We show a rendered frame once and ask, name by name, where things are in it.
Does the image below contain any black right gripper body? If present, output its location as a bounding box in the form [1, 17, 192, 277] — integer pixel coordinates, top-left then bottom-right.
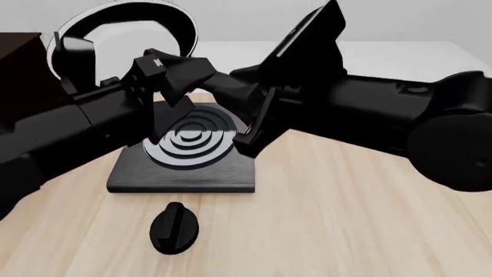
[232, 85, 279, 159]

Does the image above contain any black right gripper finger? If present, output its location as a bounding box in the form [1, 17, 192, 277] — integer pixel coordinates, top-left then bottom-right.
[201, 68, 267, 102]

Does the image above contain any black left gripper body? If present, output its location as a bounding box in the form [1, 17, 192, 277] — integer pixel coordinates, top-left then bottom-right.
[126, 53, 167, 102]

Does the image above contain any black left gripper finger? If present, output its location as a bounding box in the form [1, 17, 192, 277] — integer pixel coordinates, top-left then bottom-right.
[147, 96, 195, 148]
[162, 57, 216, 108]

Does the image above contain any dark wooden cabinet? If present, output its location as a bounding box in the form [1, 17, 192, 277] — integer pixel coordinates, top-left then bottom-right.
[0, 32, 75, 136]

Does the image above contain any flat black stove plate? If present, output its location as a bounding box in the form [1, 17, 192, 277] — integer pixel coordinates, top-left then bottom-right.
[106, 101, 257, 195]

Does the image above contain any round black stove knob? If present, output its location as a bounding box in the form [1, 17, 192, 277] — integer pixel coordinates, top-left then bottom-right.
[148, 201, 200, 255]

